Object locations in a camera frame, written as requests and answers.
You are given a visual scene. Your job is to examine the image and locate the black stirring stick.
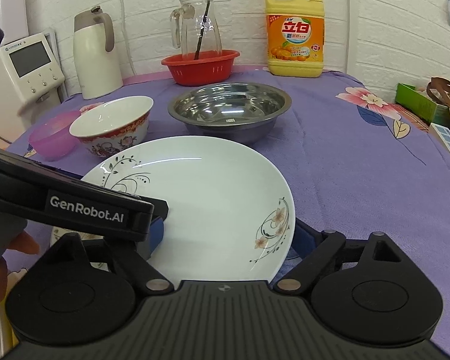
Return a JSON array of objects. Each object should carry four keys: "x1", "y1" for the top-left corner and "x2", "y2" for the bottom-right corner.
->
[{"x1": 195, "y1": 0, "x2": 215, "y2": 60}]

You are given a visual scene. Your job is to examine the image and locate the white floral print plate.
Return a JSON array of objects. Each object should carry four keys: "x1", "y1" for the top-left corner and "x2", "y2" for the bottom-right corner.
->
[{"x1": 50, "y1": 136, "x2": 296, "y2": 284}]

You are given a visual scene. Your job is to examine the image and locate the purple floral tablecloth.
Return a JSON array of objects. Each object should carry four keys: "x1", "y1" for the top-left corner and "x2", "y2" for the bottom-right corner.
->
[{"x1": 5, "y1": 64, "x2": 450, "y2": 350}]

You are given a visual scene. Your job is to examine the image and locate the red plastic colander basket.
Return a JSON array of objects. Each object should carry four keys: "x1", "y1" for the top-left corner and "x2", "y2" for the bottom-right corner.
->
[{"x1": 161, "y1": 49, "x2": 241, "y2": 86}]

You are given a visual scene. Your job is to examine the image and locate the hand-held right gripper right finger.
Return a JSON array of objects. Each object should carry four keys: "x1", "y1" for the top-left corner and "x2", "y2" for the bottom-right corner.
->
[{"x1": 273, "y1": 221, "x2": 414, "y2": 294}]

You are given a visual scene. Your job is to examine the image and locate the green box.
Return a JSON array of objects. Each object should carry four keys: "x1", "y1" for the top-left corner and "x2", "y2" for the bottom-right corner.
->
[{"x1": 394, "y1": 82, "x2": 450, "y2": 125}]

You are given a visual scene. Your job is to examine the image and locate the white power strip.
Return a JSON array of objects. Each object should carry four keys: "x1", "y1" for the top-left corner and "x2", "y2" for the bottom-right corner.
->
[{"x1": 429, "y1": 122, "x2": 450, "y2": 174}]

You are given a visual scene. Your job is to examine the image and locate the yellow detergent pump bottle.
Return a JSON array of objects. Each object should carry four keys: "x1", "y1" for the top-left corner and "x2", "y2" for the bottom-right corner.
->
[{"x1": 265, "y1": 0, "x2": 325, "y2": 79}]

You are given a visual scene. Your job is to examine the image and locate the white appliance with screen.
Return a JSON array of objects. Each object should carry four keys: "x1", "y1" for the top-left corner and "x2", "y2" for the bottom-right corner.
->
[{"x1": 0, "y1": 28, "x2": 68, "y2": 147}]

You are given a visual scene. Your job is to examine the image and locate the clear glass pitcher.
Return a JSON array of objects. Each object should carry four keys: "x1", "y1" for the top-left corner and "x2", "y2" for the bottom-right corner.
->
[{"x1": 169, "y1": 0, "x2": 223, "y2": 61}]

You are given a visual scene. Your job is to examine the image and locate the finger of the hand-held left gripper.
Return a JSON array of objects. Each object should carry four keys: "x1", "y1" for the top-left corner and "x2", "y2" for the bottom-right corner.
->
[{"x1": 149, "y1": 199, "x2": 170, "y2": 222}]

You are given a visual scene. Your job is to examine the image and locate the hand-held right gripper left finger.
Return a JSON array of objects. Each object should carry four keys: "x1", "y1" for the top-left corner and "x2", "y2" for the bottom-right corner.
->
[{"x1": 32, "y1": 217, "x2": 174, "y2": 295}]

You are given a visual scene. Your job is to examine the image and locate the white wall cable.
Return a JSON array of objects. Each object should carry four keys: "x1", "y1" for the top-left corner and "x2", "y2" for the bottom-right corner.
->
[{"x1": 113, "y1": 0, "x2": 136, "y2": 76}]

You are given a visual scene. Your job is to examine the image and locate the white thermal carafe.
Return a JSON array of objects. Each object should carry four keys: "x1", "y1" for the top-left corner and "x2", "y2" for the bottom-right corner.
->
[{"x1": 73, "y1": 5, "x2": 124, "y2": 100}]

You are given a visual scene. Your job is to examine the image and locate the purple plastic bowl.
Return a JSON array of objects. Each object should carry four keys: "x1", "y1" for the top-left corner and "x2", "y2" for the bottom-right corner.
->
[{"x1": 28, "y1": 110, "x2": 84, "y2": 162}]

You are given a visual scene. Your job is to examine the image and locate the red floral ceramic bowl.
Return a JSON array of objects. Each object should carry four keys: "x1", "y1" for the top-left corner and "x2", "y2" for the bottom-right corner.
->
[{"x1": 69, "y1": 95, "x2": 155, "y2": 158}]

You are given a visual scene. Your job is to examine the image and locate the stainless steel basin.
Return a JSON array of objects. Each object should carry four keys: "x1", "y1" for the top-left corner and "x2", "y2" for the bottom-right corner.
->
[{"x1": 167, "y1": 82, "x2": 292, "y2": 145}]

